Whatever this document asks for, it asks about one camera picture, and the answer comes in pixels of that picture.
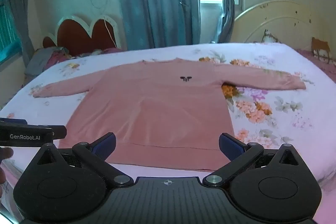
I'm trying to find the pink t-shirt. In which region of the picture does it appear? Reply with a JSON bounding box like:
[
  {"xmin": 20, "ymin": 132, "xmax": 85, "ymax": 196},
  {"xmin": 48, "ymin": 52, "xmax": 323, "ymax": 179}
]
[{"xmin": 32, "ymin": 57, "xmax": 307, "ymax": 172}]

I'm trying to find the patterned pillow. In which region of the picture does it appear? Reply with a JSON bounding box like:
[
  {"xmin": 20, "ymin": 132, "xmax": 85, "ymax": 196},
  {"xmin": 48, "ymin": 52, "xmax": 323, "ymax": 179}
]
[{"xmin": 262, "ymin": 29, "xmax": 282, "ymax": 43}]

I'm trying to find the cream curved headboard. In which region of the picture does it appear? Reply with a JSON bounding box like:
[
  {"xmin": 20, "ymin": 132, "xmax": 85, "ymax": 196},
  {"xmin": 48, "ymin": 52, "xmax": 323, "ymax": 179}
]
[{"xmin": 233, "ymin": 0, "xmax": 336, "ymax": 51}]

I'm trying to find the white hanging cable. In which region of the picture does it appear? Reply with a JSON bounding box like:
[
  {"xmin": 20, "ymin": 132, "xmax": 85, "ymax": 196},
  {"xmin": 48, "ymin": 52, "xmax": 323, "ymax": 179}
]
[{"xmin": 104, "ymin": 18, "xmax": 117, "ymax": 49}]

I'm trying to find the pile of crumpled clothes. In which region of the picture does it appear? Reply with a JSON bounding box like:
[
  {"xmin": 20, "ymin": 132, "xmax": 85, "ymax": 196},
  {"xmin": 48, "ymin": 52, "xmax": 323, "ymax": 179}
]
[{"xmin": 24, "ymin": 46, "xmax": 105, "ymax": 77}]

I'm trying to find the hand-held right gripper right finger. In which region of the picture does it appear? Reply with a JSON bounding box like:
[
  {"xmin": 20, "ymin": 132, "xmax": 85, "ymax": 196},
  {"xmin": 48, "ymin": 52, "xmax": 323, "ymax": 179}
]
[{"xmin": 203, "ymin": 132, "xmax": 301, "ymax": 188}]

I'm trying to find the floral white bedsheet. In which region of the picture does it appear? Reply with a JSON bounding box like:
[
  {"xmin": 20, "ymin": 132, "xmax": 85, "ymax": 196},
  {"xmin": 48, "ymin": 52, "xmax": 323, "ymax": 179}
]
[{"xmin": 0, "ymin": 42, "xmax": 336, "ymax": 214}]

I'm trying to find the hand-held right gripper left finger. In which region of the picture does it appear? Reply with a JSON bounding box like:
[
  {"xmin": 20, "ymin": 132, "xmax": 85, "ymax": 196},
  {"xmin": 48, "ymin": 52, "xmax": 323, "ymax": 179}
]
[{"xmin": 35, "ymin": 132, "xmax": 134, "ymax": 188}]

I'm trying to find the grey curtain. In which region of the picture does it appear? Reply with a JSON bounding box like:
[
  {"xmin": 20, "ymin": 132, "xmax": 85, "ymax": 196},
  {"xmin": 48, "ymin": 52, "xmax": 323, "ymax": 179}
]
[{"xmin": 5, "ymin": 0, "xmax": 35, "ymax": 67}]

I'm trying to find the red headboard with white trim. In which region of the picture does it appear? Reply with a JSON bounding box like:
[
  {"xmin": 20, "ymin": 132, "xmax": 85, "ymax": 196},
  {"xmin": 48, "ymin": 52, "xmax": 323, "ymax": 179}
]
[{"xmin": 42, "ymin": 14, "xmax": 122, "ymax": 57}]

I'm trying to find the person's left hand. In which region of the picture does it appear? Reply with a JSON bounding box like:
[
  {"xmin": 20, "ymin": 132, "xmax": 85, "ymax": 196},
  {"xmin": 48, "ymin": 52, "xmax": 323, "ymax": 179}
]
[{"xmin": 0, "ymin": 147, "xmax": 14, "ymax": 186}]

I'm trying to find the purple bedsheet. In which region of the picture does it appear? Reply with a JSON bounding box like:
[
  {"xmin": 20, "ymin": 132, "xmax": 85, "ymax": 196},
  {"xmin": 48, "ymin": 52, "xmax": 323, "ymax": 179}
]
[{"xmin": 295, "ymin": 48, "xmax": 336, "ymax": 80}]

